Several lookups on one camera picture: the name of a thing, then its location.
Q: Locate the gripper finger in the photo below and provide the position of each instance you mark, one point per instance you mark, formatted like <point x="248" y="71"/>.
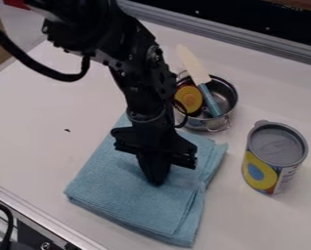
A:
<point x="147" y="164"/>
<point x="163" y="171"/>

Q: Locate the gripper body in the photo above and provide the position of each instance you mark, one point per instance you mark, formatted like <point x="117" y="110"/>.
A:
<point x="156" y="140"/>

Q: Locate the blue cloth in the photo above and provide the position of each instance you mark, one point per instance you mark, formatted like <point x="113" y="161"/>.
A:
<point x="132" y="201"/>

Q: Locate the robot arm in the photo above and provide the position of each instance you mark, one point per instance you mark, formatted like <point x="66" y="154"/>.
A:
<point x="119" y="42"/>

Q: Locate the yellow toy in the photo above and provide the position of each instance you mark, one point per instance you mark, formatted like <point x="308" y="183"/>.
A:
<point x="189" y="99"/>

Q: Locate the silver pot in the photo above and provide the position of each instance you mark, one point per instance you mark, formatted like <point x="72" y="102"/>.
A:
<point x="225" y="94"/>

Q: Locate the can with colourful label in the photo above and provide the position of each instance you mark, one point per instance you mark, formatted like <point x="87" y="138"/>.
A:
<point x="273" y="156"/>

